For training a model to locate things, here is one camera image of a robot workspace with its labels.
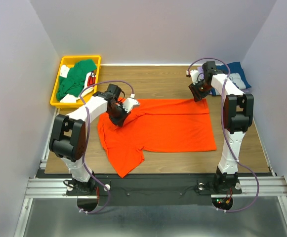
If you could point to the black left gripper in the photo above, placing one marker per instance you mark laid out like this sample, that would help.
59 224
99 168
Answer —
119 122

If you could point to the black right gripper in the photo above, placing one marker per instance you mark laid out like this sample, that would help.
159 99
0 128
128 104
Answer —
197 95

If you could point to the orange t shirt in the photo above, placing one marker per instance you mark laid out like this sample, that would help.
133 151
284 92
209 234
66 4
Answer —
157 125

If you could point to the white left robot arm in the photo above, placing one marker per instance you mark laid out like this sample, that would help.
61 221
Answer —
70 133

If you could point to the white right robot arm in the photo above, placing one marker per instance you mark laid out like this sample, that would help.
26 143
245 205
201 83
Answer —
236 117

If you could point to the folded lavender t shirt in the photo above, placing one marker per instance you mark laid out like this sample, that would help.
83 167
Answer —
200 69

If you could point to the folded navy printed t shirt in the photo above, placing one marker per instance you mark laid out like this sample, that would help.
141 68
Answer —
237 76

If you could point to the green t shirt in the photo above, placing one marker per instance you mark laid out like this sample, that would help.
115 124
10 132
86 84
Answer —
72 80

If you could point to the white printed t shirt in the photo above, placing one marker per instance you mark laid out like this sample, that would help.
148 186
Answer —
88 89

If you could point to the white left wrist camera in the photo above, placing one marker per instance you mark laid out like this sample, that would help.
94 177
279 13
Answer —
130 103

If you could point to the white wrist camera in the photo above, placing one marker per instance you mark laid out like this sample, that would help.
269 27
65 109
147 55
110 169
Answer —
195 76
130 103

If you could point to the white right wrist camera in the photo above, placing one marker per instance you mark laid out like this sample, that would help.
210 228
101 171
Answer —
195 76

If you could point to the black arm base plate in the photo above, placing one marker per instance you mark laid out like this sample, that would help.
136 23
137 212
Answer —
151 189

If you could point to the aluminium frame rail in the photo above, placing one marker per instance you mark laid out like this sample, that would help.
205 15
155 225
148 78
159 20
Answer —
49 212

